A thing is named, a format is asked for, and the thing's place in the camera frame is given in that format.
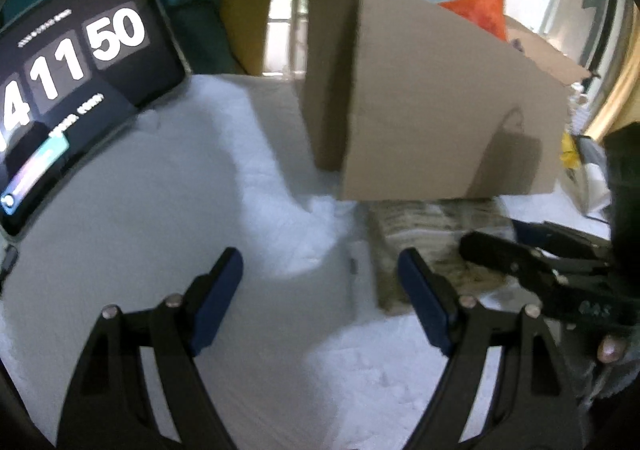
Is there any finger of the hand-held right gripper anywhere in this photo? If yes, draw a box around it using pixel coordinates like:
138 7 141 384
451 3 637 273
459 230 622 327
512 220 617 262

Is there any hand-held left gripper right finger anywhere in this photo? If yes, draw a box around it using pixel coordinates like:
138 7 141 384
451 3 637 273
397 247 586 450

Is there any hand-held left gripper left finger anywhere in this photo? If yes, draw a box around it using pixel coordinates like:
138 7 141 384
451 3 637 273
57 247 246 450

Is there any clear beige pastry packet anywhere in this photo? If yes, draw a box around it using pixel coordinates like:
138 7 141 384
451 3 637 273
367 197 516 314

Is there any brown cardboard box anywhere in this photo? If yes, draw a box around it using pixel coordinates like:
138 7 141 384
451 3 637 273
215 0 594 201

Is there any orange snack packet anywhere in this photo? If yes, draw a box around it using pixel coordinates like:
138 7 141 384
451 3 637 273
438 0 509 42

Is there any person's right hand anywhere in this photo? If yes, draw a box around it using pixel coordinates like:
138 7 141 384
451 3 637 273
595 335 631 366

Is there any white flat device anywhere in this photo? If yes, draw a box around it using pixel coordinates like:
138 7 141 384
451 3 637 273
560 160 612 217

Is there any yellow cartoon bag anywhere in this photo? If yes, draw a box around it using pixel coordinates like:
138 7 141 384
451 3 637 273
559 129 584 167

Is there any yellow curtain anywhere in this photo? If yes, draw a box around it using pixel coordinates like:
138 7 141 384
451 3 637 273
585 54 640 142
216 0 277 77

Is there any black tablet with clock display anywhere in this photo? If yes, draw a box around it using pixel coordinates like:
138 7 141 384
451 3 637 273
0 0 194 237

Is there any black tablet cable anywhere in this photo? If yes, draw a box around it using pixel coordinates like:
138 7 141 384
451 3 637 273
0 245 20 284

